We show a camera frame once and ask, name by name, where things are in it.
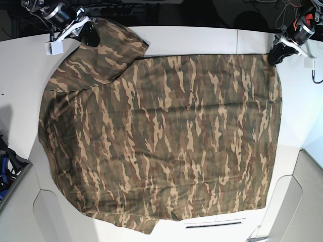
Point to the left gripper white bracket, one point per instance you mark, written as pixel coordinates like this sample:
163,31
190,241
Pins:
290,41

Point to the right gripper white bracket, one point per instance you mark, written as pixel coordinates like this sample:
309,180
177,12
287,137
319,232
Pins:
68,22

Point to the camouflage T-shirt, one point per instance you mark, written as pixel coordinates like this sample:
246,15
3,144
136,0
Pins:
133,140

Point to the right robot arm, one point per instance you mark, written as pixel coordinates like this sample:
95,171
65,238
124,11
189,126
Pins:
35,8

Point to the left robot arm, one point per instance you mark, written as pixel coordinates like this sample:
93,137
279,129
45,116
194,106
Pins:
309,10

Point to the black power strip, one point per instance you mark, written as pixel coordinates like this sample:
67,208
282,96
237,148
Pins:
115,10

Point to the blue items bin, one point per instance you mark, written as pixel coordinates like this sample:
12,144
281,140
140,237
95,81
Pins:
13,167

